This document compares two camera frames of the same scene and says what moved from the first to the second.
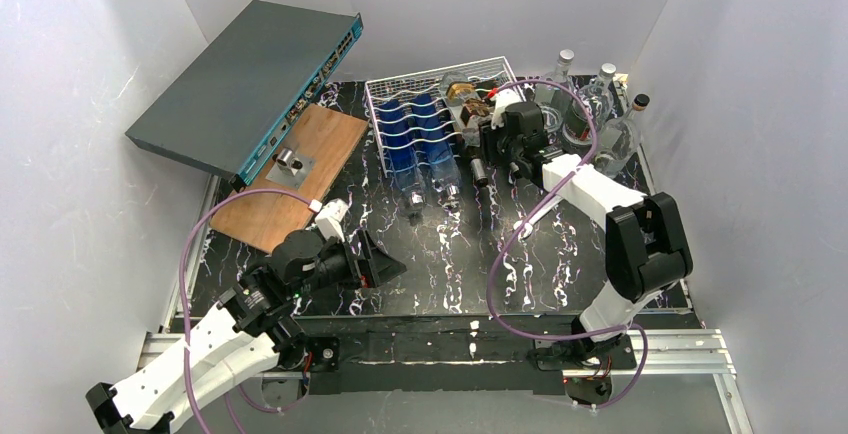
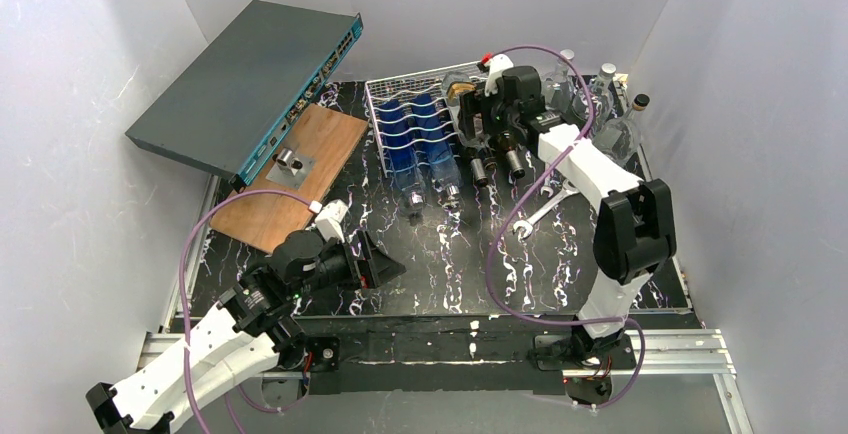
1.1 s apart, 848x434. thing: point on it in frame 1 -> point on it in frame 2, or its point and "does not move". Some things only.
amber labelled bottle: x=464 y=106 does not move
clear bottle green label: x=553 y=101 does not move
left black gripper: x=357 y=256 does not move
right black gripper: x=494 y=141 -> x=472 y=116
